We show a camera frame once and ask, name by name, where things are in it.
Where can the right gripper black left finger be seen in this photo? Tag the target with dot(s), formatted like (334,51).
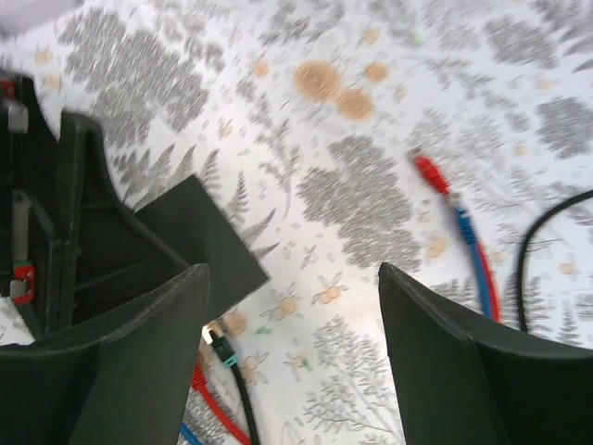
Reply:
(120,378)

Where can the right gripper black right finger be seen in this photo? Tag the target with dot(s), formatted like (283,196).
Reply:
(461,378)

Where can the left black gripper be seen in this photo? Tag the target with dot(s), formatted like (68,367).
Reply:
(70,248)

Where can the black network switch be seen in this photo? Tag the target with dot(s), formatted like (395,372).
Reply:
(188,220)

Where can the floral patterned table mat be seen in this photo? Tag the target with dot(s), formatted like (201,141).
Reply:
(298,118)

